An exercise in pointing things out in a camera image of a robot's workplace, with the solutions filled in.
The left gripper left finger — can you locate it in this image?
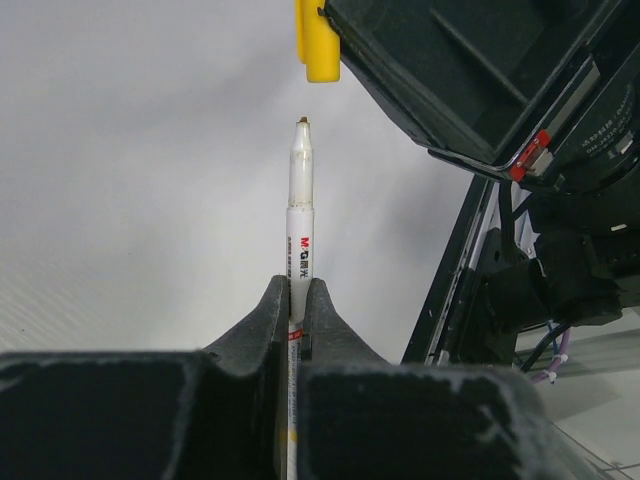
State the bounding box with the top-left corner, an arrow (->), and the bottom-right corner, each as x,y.
1,276 -> 289,479

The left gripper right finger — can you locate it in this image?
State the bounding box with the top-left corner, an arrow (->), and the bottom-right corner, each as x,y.
296,279 -> 569,479

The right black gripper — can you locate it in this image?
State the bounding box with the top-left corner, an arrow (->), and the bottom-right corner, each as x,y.
324,1 -> 639,191

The orange pen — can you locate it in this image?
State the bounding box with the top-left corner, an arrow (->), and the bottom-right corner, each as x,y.
286,117 -> 315,480

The yellow pen cap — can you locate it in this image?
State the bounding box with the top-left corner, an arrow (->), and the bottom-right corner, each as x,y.
295,0 -> 341,83

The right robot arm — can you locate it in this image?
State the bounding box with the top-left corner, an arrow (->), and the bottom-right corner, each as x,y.
320,1 -> 639,365

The aluminium frame rail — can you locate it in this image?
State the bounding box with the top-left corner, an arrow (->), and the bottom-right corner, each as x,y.
401,176 -> 494,365

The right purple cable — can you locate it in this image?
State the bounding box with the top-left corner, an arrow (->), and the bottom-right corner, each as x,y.
529,329 -> 574,386

